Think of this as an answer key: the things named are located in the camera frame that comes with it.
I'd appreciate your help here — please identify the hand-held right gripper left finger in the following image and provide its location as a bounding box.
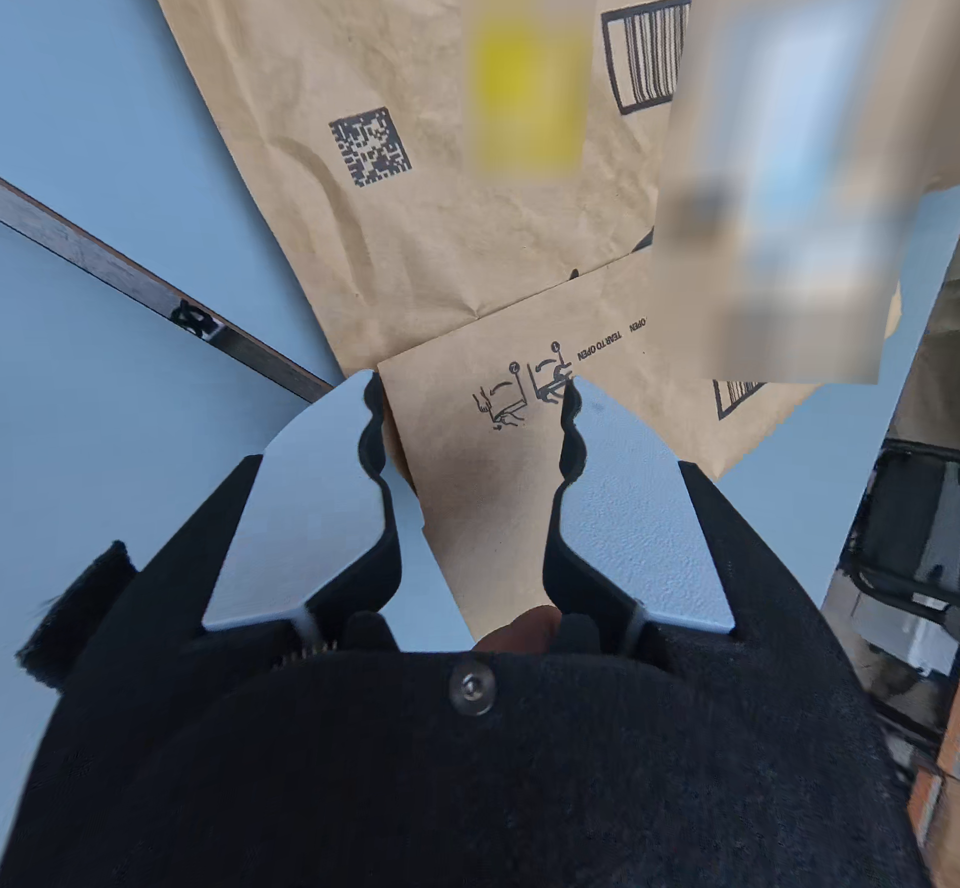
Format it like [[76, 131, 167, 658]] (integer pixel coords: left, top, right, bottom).
[[201, 369, 405, 647]]

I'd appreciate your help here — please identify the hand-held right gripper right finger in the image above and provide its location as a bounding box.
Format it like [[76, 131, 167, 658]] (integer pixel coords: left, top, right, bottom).
[[540, 375, 738, 656]]

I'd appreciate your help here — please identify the small brown paper mailer bag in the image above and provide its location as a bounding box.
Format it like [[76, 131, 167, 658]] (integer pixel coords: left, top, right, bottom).
[[377, 246, 826, 643]]

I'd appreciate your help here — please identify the grey desk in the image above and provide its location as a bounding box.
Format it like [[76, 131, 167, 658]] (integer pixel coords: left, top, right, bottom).
[[0, 0, 960, 821]]

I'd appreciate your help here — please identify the person's right hand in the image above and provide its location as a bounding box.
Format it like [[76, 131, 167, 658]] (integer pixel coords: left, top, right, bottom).
[[472, 605, 565, 655]]

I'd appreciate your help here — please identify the black office chair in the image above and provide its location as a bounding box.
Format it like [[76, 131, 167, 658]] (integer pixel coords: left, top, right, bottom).
[[838, 438, 960, 649]]

